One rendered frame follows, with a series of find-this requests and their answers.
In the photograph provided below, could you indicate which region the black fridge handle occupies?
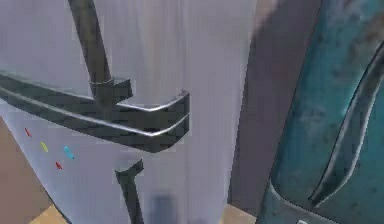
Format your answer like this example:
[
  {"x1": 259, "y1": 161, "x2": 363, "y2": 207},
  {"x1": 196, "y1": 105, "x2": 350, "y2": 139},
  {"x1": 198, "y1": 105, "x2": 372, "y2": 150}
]
[
  {"x1": 114, "y1": 158, "x2": 145, "y2": 224},
  {"x1": 67, "y1": 0, "x2": 134, "y2": 113}
]

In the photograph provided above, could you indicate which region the blue fridge magnet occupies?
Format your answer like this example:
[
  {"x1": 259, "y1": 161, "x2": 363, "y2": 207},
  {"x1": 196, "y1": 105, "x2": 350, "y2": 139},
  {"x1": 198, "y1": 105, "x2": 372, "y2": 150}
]
[{"x1": 63, "y1": 145, "x2": 76, "y2": 161}]

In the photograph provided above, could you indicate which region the white fridge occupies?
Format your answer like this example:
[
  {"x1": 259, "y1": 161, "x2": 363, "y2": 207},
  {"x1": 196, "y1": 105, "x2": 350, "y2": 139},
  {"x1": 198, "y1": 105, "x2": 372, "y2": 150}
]
[{"x1": 0, "y1": 0, "x2": 258, "y2": 224}]

